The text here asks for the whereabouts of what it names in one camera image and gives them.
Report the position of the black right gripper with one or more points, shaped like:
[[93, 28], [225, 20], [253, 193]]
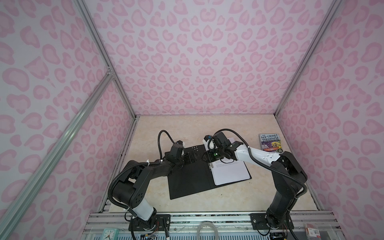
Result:
[[209, 157]]

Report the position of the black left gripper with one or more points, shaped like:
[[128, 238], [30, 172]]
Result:
[[193, 159]]

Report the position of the teal folder with black inside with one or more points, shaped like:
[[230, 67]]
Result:
[[192, 179]]

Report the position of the white paper sheet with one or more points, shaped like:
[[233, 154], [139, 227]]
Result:
[[227, 171]]

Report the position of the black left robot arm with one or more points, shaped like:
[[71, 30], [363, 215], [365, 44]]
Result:
[[127, 190]]

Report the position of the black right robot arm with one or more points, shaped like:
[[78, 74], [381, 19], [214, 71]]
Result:
[[288, 176]]

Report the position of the treehouse storey book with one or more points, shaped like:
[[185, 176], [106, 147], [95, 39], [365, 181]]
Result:
[[270, 143]]

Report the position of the small green clock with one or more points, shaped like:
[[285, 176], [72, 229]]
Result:
[[110, 234]]

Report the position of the red white label packet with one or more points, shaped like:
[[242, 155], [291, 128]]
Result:
[[312, 232]]

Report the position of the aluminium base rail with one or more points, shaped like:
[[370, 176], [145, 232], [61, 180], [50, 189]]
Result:
[[210, 226]]

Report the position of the left aluminium frame post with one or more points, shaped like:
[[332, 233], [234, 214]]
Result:
[[100, 46]]

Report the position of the aluminium frame post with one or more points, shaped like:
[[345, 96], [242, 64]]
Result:
[[320, 33], [100, 46]]

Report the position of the diagonal aluminium frame bar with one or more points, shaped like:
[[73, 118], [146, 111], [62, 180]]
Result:
[[20, 205]]

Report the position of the right aluminium frame post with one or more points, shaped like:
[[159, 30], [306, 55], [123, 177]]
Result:
[[320, 33]]

